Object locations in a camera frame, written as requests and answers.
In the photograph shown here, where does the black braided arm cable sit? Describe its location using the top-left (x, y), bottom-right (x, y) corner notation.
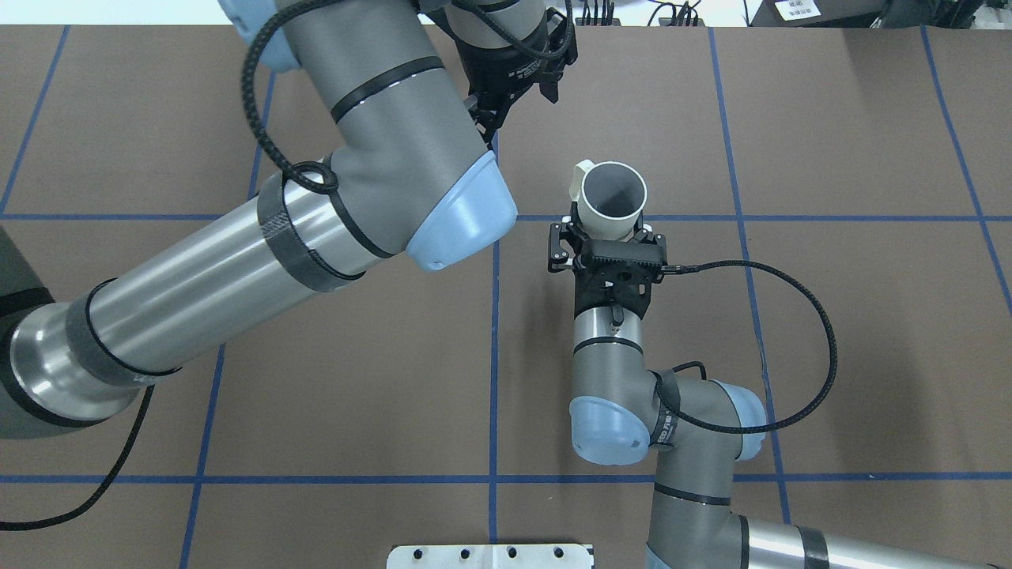
top-left (653, 260), bottom-right (838, 435)
top-left (241, 0), bottom-right (578, 195)

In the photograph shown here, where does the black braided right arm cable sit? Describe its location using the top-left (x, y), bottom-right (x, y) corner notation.
top-left (653, 260), bottom-right (838, 435)

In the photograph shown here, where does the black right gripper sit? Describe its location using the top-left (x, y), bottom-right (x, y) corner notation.
top-left (547, 215), bottom-right (668, 319)

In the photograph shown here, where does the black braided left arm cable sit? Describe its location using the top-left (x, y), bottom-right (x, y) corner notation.
top-left (241, 0), bottom-right (578, 195)

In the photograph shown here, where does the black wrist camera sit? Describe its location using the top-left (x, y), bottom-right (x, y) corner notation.
top-left (578, 240), bottom-right (667, 285)

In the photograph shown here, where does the white mug with HOME text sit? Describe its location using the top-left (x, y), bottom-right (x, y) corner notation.
top-left (568, 160), bottom-right (648, 240)

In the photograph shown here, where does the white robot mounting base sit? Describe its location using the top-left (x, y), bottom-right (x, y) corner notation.
top-left (386, 543), bottom-right (595, 568)

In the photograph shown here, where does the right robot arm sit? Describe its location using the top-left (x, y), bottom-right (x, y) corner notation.
top-left (546, 213), bottom-right (982, 568)

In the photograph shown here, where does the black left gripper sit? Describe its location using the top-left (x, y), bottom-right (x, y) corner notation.
top-left (455, 16), bottom-right (577, 150)

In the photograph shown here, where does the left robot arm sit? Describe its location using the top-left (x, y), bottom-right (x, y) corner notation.
top-left (2, 1), bottom-right (577, 439)

